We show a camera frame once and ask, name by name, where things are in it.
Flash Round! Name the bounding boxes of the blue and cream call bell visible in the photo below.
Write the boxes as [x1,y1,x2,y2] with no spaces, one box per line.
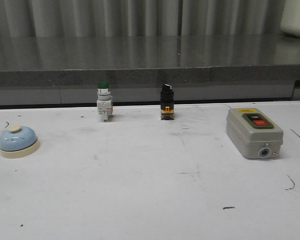
[0,125,40,159]

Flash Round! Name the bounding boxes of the grey stone counter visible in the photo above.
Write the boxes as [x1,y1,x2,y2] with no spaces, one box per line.
[0,34,300,108]

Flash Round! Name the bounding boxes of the white object on counter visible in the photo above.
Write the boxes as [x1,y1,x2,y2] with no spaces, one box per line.
[280,0,300,37]

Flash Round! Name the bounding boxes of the black selector switch yellow base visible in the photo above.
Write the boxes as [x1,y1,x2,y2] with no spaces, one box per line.
[160,84,174,120]

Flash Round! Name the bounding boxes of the green pushbutton switch white body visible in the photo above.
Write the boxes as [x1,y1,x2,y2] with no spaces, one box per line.
[96,82,113,122]

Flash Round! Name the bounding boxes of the grey on off switch box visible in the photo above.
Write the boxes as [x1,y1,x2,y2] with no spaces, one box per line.
[226,108,284,159]

